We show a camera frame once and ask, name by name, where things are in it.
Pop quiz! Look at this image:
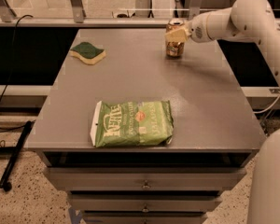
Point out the black bar on floor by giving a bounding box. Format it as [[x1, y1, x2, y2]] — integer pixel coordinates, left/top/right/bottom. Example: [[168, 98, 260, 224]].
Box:
[[0, 121, 33, 192]]

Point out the middle grey drawer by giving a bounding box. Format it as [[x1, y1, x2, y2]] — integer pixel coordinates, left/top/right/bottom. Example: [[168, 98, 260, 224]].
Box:
[[68, 193, 222, 213]]

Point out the top grey drawer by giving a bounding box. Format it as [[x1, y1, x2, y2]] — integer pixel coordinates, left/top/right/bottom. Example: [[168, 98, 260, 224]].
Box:
[[44, 167, 246, 191]]

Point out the grey drawer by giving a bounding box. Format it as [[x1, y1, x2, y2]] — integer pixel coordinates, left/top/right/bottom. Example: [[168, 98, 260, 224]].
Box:
[[44, 167, 246, 191], [68, 193, 222, 213], [83, 213, 207, 224]]

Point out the metal window rail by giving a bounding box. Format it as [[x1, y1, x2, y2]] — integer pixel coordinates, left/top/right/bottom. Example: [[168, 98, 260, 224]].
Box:
[[0, 17, 280, 29]]

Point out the bottom grey drawer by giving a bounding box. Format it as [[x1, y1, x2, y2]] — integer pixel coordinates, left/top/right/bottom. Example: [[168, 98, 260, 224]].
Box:
[[83, 213, 207, 224]]

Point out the orange soda can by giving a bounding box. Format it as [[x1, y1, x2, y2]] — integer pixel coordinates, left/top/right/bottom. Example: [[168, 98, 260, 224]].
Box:
[[165, 18, 185, 57]]

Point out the middle metal bracket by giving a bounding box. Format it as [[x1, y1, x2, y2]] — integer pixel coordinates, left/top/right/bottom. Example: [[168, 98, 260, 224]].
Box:
[[70, 0, 86, 23]]

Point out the white cable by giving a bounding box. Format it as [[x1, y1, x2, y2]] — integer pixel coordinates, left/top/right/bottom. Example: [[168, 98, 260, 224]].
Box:
[[253, 91, 280, 115]]

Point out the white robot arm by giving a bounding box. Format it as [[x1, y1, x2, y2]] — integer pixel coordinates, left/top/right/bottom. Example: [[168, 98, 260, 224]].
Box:
[[165, 0, 280, 224]]

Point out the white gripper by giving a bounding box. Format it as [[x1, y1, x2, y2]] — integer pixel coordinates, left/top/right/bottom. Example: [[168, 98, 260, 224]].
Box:
[[165, 12, 211, 43]]

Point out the black cable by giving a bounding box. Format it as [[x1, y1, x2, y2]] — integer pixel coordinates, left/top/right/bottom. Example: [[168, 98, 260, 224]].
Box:
[[0, 14, 35, 133]]

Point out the green and yellow sponge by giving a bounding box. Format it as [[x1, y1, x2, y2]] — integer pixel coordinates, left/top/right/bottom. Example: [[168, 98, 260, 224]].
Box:
[[69, 42, 106, 65]]

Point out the green Kettle chips bag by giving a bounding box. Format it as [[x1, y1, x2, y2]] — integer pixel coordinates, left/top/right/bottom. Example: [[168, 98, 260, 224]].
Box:
[[90, 101, 174, 147]]

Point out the grey drawer cabinet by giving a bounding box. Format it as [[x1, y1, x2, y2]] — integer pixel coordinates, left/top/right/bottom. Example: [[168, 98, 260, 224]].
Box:
[[26, 29, 265, 224]]

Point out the left metal bracket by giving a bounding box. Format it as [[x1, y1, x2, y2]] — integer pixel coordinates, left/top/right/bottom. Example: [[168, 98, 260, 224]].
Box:
[[0, 0, 16, 22]]

